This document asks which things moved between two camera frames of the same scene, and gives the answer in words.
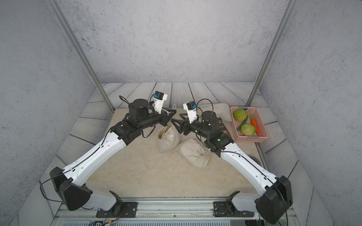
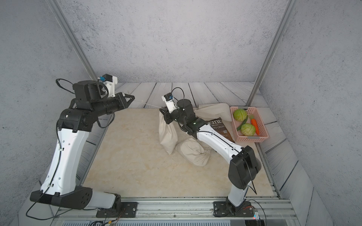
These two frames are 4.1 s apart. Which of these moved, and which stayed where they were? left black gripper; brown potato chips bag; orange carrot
Moved: left black gripper
Stayed: orange carrot; brown potato chips bag
